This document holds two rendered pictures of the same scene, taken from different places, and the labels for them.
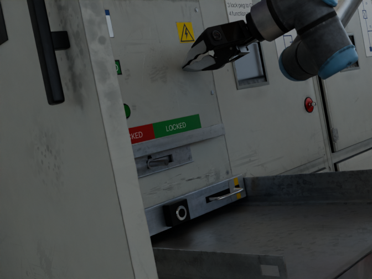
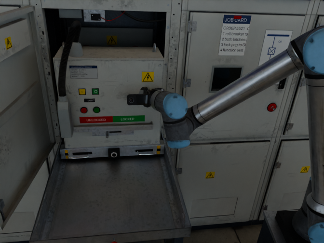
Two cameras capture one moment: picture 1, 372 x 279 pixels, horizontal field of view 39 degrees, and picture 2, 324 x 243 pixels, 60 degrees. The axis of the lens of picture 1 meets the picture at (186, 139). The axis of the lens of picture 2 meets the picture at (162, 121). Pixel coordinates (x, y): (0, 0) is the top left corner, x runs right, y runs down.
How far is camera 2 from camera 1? 1.12 m
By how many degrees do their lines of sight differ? 43
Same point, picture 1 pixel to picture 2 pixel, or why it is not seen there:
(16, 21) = not seen: outside the picture
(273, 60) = not seen: hidden behind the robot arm
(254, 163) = (206, 129)
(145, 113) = (109, 111)
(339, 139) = (292, 129)
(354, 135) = not seen: hidden behind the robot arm
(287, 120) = (245, 113)
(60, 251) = (11, 173)
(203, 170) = (140, 138)
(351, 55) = (177, 145)
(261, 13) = (152, 100)
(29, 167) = (11, 143)
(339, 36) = (173, 134)
